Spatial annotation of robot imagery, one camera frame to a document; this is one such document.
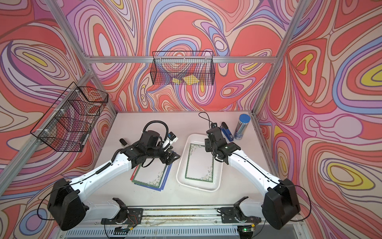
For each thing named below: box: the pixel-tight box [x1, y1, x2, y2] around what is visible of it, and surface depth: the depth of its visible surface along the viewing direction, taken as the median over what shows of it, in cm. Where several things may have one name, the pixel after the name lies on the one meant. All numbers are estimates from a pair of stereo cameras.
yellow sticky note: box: [182, 74, 200, 86], surface depth 92 cm
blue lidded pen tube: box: [233, 113, 252, 140], surface depth 93 cm
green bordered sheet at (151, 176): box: [131, 158, 168, 189], surface depth 88 cm
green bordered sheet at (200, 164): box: [185, 143, 215, 183], surface depth 93 cm
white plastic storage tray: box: [176, 133, 223, 193], surface depth 91 cm
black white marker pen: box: [119, 138, 129, 147], surface depth 98 cm
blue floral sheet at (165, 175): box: [133, 163, 173, 192], surface depth 86 cm
